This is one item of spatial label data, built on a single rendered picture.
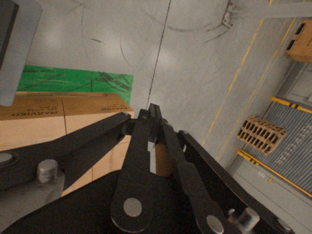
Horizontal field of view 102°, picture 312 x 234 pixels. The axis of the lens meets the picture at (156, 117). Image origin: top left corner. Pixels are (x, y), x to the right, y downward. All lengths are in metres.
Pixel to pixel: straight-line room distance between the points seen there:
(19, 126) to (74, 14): 1.03
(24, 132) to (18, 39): 0.64
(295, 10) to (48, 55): 2.82
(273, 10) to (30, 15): 2.60
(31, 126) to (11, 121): 0.10
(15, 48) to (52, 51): 0.76
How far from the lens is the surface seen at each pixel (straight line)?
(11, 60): 0.89
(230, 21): 3.00
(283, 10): 2.68
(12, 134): 1.30
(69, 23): 1.62
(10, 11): 0.80
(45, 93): 1.70
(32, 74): 1.67
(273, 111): 9.13
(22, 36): 0.87
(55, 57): 1.63
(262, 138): 6.75
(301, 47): 6.62
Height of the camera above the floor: 1.61
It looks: 43 degrees down
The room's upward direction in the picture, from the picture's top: 131 degrees clockwise
